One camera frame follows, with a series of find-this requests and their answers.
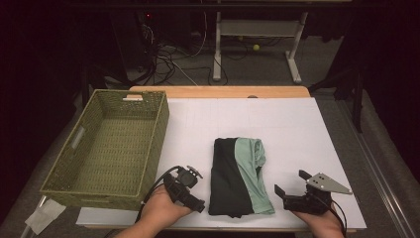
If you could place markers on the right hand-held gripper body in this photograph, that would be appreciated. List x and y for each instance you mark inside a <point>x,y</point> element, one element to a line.
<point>327,183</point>

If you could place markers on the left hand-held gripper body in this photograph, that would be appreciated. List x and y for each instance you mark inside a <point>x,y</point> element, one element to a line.
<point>185,185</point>

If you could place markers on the black and mint t-shirt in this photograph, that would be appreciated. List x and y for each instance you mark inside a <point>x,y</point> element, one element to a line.
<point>228,178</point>

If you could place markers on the green woven basket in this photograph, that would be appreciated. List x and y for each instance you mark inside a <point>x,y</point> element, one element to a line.
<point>115,148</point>

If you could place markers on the person's left hand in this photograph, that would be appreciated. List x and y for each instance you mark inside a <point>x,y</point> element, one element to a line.
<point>161,211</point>

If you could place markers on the person's right hand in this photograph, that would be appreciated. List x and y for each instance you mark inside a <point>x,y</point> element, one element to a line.
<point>323,223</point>

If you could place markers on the black stand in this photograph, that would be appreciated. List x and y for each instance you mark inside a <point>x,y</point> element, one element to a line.
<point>86,86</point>
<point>358,99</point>

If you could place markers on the yellow tennis ball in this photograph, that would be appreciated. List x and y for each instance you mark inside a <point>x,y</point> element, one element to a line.
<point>256,47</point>

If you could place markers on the white paper sheet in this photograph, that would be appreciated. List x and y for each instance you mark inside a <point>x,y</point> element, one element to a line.
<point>44,214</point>

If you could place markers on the black computer tower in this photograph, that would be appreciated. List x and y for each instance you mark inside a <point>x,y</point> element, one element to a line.
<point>148,39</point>

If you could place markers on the metal floor rail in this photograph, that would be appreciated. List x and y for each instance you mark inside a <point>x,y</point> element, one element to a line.
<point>379,172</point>

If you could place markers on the white desk frame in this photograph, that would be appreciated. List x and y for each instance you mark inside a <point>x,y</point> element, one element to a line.
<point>257,28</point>

